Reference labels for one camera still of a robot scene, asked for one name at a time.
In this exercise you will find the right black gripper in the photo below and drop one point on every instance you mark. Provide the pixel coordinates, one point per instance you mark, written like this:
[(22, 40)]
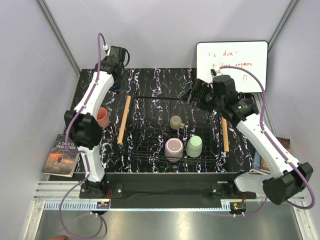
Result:
[(199, 87)]

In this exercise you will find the pink cup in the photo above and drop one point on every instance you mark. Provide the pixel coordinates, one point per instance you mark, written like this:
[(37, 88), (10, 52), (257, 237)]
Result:
[(103, 118)]

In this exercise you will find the dark blue mug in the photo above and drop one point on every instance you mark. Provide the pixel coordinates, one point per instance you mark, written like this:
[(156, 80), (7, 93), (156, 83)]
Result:
[(116, 87)]

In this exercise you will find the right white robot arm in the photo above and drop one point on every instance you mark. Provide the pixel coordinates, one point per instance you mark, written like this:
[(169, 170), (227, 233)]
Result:
[(288, 176)]

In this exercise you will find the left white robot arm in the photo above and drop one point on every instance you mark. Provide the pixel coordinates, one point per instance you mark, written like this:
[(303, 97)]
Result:
[(85, 129)]

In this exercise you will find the beige mug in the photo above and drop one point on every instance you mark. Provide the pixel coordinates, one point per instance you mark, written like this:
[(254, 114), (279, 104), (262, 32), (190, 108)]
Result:
[(176, 123)]

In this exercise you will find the black marble mat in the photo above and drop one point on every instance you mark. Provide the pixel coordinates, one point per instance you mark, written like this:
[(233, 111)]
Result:
[(161, 83)]

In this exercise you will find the light green cup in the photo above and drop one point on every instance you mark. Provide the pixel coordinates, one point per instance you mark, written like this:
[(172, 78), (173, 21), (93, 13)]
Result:
[(194, 146)]

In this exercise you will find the lilac mug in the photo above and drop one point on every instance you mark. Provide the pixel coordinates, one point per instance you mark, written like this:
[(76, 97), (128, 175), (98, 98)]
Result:
[(173, 149)]

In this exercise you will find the white whiteboard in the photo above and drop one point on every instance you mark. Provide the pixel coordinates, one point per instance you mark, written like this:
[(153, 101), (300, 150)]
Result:
[(247, 55)]

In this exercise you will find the books at right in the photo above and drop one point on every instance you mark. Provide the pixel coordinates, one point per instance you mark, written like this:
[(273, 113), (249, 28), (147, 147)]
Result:
[(259, 165)]

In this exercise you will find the Tale of Two Cities book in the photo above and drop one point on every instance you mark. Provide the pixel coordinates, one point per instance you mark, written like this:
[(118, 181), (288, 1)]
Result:
[(60, 161)]

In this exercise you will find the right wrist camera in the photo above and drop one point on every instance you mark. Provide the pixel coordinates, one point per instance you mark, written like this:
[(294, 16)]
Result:
[(215, 72)]

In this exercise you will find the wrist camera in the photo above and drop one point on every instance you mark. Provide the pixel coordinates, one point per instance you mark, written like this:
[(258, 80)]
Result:
[(106, 49), (215, 72)]

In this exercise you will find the black wire dish rack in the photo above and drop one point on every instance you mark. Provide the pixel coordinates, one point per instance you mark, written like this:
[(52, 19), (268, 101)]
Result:
[(164, 134)]

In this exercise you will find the right wooden rack handle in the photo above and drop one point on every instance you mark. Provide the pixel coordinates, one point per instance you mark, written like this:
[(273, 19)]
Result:
[(225, 134)]

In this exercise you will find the wooden rack handle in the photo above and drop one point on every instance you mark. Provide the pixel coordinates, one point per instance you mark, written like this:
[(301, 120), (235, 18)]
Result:
[(124, 120), (225, 134)]

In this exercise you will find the left wooden rack handle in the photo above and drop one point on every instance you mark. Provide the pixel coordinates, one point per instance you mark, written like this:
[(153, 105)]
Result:
[(124, 120)]

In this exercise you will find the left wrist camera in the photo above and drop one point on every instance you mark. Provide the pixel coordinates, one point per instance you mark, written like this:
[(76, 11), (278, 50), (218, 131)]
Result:
[(106, 49)]

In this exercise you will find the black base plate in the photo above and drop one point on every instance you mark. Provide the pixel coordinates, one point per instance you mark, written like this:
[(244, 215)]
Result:
[(165, 191)]

